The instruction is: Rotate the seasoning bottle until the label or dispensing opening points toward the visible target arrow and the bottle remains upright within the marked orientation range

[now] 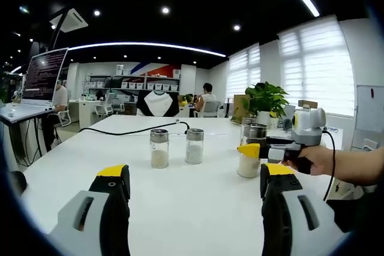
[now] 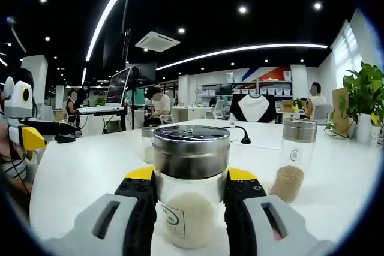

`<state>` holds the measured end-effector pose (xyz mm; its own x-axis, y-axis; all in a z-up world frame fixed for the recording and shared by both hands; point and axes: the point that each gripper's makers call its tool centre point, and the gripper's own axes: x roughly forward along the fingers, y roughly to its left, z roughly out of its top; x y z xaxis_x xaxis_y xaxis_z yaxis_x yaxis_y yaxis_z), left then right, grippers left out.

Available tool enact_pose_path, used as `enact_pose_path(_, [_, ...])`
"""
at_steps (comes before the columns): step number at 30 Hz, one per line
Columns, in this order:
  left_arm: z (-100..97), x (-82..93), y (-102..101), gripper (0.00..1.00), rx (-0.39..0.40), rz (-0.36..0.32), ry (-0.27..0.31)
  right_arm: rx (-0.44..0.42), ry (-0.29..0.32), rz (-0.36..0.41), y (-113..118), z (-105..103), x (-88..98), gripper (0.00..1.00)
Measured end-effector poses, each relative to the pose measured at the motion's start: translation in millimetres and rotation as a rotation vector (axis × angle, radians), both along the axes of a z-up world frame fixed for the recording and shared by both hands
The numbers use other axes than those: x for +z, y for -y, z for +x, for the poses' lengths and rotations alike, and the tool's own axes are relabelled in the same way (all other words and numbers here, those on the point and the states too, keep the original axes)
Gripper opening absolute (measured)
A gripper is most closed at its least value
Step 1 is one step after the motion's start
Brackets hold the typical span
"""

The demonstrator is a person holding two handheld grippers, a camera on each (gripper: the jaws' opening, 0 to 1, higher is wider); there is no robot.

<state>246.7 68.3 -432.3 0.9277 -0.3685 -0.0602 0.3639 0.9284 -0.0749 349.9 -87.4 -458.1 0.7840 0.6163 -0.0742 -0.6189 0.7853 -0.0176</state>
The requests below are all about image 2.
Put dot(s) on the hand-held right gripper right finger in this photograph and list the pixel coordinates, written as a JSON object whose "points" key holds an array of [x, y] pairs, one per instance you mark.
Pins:
{"points": [[255, 223]]}

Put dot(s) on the teal panel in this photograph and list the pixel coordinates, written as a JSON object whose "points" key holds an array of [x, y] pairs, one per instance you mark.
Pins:
{"points": [[141, 97]]}

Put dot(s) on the black white raglan shirt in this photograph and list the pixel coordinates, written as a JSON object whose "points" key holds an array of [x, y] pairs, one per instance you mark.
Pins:
{"points": [[252, 107]]}

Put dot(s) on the white mesh office chair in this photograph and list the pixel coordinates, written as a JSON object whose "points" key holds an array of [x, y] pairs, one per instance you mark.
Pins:
{"points": [[219, 106]]}

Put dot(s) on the white office desk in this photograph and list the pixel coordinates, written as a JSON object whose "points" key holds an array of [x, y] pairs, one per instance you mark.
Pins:
{"points": [[183, 115]]}

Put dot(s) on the round ceiling downlight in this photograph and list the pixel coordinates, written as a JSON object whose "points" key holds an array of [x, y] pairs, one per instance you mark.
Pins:
{"points": [[181, 30], [317, 6], [242, 9]]}

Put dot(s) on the white window blind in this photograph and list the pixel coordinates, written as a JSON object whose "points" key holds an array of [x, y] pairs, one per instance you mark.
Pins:
{"points": [[348, 46]]}

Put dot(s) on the dark wall television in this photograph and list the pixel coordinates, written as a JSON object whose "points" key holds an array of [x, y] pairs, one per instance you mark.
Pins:
{"points": [[144, 71]]}

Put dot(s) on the tall seasoning bottle brown grains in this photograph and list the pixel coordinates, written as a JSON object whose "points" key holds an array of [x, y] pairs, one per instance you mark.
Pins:
{"points": [[295, 160]]}

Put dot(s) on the small leafy office plant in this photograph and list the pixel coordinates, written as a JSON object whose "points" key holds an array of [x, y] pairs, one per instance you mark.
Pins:
{"points": [[101, 101]]}

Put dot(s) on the person's left hand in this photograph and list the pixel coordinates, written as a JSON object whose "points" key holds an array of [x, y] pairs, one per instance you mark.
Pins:
{"points": [[4, 145]]}

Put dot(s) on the small cardboard box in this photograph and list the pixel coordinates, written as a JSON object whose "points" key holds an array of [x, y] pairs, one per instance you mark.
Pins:
{"points": [[287, 105]]}

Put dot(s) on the small white cup yellow tag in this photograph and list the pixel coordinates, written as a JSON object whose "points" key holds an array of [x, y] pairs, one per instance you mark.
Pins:
{"points": [[375, 136]]}

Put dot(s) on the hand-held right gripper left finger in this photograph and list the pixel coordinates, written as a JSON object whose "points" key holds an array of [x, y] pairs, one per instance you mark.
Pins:
{"points": [[120, 223]]}

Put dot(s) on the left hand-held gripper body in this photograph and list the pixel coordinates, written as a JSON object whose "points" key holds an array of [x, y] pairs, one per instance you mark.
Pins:
{"points": [[16, 106]]}

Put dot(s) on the short ceiling light strip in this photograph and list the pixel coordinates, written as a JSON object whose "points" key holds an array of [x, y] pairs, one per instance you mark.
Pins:
{"points": [[84, 76]]}

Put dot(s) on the ceiling air conditioner cassette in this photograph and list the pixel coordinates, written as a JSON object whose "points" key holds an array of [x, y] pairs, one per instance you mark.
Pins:
{"points": [[157, 41]]}

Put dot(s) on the black rounded object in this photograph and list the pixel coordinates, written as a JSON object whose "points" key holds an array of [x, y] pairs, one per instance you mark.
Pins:
{"points": [[66, 139]]}

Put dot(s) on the brown paper bag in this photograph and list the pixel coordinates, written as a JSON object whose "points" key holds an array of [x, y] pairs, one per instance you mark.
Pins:
{"points": [[339, 103]]}

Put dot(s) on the black laptop stand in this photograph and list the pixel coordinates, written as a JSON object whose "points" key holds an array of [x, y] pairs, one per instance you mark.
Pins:
{"points": [[111, 113]]}

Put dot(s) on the grey office chair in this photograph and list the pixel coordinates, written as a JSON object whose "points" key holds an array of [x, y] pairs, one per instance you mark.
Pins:
{"points": [[322, 113]]}

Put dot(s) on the short seasoning bottle white crystals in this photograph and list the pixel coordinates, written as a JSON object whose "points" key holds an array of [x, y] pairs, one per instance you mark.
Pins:
{"points": [[147, 136]]}

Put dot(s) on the white open laptop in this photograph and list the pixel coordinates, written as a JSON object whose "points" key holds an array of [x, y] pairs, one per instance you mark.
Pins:
{"points": [[118, 86]]}

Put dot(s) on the black tall stand pole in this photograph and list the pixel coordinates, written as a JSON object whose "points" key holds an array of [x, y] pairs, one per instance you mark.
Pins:
{"points": [[129, 43]]}

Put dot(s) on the tall seasoning bottle white grains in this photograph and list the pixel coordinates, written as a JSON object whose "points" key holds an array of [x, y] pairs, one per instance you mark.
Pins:
{"points": [[186, 154]]}

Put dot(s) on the row of white storage bins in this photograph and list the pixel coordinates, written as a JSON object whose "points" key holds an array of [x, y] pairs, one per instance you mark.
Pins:
{"points": [[261, 91]]}

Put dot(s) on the grey storage shelf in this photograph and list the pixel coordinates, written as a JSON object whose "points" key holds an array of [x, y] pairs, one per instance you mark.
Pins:
{"points": [[258, 83]]}

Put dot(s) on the long ceiling light strip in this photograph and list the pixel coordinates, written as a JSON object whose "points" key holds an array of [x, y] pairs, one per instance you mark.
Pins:
{"points": [[240, 48], [100, 23]]}

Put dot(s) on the small plant yellow pot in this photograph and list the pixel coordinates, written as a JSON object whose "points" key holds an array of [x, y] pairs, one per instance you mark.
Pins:
{"points": [[297, 103]]}

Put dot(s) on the green potted plant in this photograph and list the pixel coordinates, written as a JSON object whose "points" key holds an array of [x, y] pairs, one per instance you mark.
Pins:
{"points": [[366, 91]]}

